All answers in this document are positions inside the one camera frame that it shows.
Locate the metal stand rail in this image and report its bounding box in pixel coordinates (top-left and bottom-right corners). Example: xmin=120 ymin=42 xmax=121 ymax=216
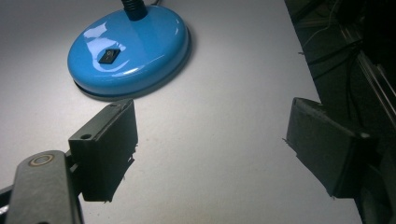
xmin=339 ymin=22 xmax=396 ymax=129

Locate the white cable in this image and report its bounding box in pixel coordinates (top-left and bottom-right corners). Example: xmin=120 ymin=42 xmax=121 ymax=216
xmin=297 ymin=0 xmax=342 ymax=55

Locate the black cable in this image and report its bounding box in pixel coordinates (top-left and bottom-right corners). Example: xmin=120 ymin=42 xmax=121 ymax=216
xmin=306 ymin=38 xmax=365 ymax=125

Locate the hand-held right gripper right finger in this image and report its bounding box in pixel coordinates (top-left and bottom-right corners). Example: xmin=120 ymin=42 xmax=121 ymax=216
xmin=285 ymin=97 xmax=372 ymax=199

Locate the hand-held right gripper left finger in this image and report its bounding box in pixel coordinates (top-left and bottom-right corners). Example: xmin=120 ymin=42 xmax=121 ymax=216
xmin=67 ymin=98 xmax=139 ymax=203

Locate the blue desk lamp base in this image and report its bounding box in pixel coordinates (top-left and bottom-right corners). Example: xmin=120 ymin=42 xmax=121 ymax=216
xmin=66 ymin=0 xmax=191 ymax=98

